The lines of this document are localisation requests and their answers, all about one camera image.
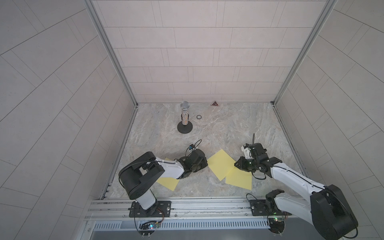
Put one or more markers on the aluminium rail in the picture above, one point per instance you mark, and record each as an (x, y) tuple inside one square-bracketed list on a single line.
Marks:
[(201, 208)]

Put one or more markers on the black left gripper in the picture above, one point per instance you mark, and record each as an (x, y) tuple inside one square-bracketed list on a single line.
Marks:
[(204, 163)]

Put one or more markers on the metal corner profile right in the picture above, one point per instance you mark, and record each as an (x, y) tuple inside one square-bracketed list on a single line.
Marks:
[(324, 15)]

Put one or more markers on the circuit board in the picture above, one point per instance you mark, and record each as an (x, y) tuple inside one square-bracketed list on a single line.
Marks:
[(147, 225), (276, 225)]

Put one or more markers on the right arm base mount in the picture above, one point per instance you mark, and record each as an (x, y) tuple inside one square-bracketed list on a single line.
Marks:
[(266, 207)]

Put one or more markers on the yellow square paper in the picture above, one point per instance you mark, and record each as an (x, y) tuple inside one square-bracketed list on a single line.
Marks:
[(221, 164)]

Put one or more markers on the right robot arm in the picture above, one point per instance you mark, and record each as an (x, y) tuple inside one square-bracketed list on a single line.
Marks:
[(325, 207)]

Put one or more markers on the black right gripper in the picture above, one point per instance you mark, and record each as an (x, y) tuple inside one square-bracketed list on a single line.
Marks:
[(240, 164)]

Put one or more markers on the vent grille strip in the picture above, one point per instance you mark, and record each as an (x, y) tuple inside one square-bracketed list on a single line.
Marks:
[(168, 225)]

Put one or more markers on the right circuit board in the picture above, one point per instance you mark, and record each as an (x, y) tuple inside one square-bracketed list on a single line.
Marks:
[(276, 225)]

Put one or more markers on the metal corner profile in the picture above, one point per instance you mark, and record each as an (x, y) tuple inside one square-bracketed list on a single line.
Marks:
[(89, 5), (324, 15)]

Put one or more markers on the black round-base stand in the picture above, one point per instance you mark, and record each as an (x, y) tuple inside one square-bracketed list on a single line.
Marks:
[(185, 126)]

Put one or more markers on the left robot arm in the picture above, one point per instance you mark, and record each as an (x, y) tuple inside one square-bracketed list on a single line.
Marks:
[(138, 177)]

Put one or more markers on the metal corner profile left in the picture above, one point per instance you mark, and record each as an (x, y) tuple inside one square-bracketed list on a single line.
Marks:
[(89, 5)]

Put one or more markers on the left circuit board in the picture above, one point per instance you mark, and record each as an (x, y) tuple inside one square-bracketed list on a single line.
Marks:
[(147, 225)]

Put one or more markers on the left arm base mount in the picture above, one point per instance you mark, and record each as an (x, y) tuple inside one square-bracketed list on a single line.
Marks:
[(158, 210)]

